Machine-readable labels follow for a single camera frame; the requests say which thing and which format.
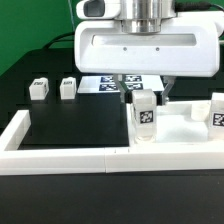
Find black cable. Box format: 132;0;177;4
44;31;76;50

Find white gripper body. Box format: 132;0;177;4
74;0;221;77

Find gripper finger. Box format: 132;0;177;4
113;74;127;103
161;76;176;104

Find white square tabletop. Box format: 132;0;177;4
125;100;224;148

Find white cable left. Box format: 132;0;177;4
67;0;76;34

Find white U-shaped obstacle fence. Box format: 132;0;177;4
0;110;224;175

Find white marker plate with tags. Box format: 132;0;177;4
78;75;164;94

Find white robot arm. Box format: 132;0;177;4
74;0;224;104

